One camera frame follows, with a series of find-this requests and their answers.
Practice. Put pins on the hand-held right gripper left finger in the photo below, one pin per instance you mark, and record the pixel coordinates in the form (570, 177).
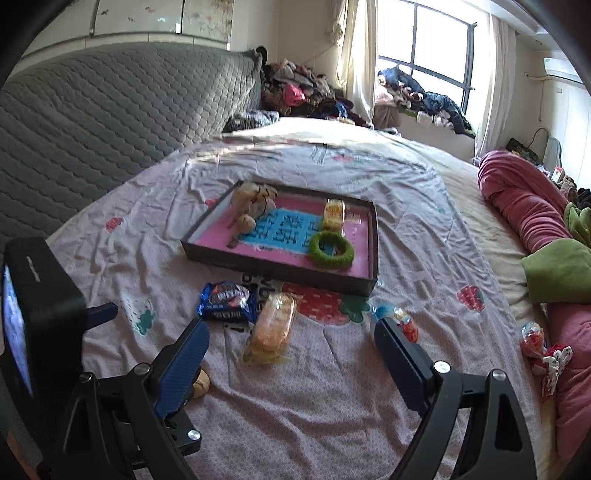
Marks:
(180, 369)

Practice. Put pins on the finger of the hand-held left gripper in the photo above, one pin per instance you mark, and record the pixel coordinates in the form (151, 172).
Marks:
(187, 436)
(101, 314)

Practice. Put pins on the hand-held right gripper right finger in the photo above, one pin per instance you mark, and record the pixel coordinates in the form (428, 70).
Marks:
(401, 360)

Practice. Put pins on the walnut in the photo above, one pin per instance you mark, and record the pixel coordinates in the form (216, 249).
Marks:
(202, 383)
(246, 223)

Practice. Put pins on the large red white egg toy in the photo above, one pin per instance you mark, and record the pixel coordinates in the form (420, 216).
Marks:
(401, 321)

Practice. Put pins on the blue cookie packet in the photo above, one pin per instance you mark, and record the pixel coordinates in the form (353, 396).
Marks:
(226, 302)

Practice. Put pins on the clear orange cake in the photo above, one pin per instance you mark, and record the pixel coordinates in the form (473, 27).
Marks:
(272, 327)

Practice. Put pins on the dark cardboard box tray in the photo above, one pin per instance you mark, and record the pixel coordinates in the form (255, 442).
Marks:
(277, 272)

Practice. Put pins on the yellow snack packet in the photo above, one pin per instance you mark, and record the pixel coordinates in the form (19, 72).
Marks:
(334, 214)

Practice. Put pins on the strawberry print bed sheet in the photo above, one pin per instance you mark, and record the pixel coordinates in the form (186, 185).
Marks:
(323, 415)

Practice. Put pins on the red white patterned packet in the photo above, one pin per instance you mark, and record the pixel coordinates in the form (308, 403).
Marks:
(554, 367)

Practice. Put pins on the green cloth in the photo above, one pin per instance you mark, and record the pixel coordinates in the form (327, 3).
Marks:
(554, 267)

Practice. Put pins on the grey quilted headboard cover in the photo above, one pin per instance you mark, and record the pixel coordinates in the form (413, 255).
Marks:
(115, 115)

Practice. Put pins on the pink quilt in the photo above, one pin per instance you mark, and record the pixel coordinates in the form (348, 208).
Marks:
(521, 198)

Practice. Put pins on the black bag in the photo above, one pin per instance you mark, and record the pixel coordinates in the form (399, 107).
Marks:
(521, 148)

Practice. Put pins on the dark patterned cloth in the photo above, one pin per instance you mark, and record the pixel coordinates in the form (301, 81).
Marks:
(251, 121)

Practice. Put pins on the black clothes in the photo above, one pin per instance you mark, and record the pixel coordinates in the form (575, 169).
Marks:
(585, 197)

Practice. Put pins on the pile of dark blue clothes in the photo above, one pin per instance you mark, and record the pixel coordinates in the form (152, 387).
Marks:
(429, 101)

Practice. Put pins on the pile of mixed clothes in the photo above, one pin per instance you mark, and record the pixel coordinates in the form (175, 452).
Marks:
(304, 92)

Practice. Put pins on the cream curtain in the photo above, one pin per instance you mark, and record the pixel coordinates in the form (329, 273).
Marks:
(358, 55)
(498, 83)

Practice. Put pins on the black framed window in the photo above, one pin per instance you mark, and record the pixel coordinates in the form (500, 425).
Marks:
(438, 37)

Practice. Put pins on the white air conditioner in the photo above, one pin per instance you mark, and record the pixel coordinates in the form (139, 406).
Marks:
(561, 69)

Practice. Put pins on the floral panel wall cabinet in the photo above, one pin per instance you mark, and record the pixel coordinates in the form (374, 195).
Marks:
(138, 23)

